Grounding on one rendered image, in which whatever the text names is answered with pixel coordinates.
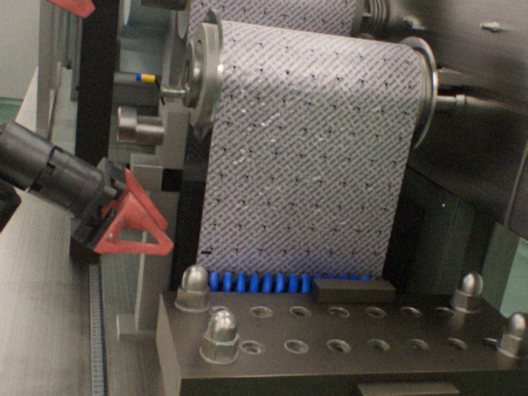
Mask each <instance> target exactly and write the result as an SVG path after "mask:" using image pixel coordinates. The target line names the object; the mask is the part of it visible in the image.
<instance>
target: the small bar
mask: <svg viewBox="0 0 528 396"><path fill-rule="evenodd" d="M395 291H396V289H395V288H394V287H393V286H392V285H391V283H390V282H389V281H388V280H342V279H313V284H312V288H311V294H312V296H313V297H314V298H315V299H316V301H317V302H341V303H393V301H394V295H395Z"/></svg>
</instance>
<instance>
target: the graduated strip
mask: <svg viewBox="0 0 528 396"><path fill-rule="evenodd" d="M87 270H88V321H89V370H90V396H111V391H110V377H109V364H108V350H107V335H106V310H105V296H104V282H103V270H102V265H87Z"/></svg>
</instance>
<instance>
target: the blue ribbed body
mask: <svg viewBox="0 0 528 396"><path fill-rule="evenodd" d="M313 279H322V277H321V276H320V275H318V274H317V275H315V276H314V277H313ZM325 279H335V277H334V276H333V275H327V276H326V277H325ZM338 279H342V280H347V278H346V277H345V276H344V275H340V276H339V277H338ZM359 279H360V278H359V277H358V276H357V275H352V276H350V277H349V280H359ZM361 279H362V280H371V278H370V277H369V276H362V277H361ZM312 284H313V283H311V279H310V276H309V275H308V274H304V275H302V276H301V277H300V280H299V283H298V278H297V275H296V274H290V275H289V277H288V282H285V276H284V275H283V274H278V275H276V278H275V282H272V278H271V275H270V274H269V273H266V274H265V275H264V276H263V277H262V282H259V275H258V274H257V273H252V274H251V275H250V276H249V282H246V276H245V275H244V274H243V273H238V275H237V281H233V276H232V274H231V273H230V272H227V273H225V274H224V276H223V281H219V275H218V273H216V272H213V273H211V274H210V281H208V286H209V287H210V292H238V293H311V288H312Z"/></svg>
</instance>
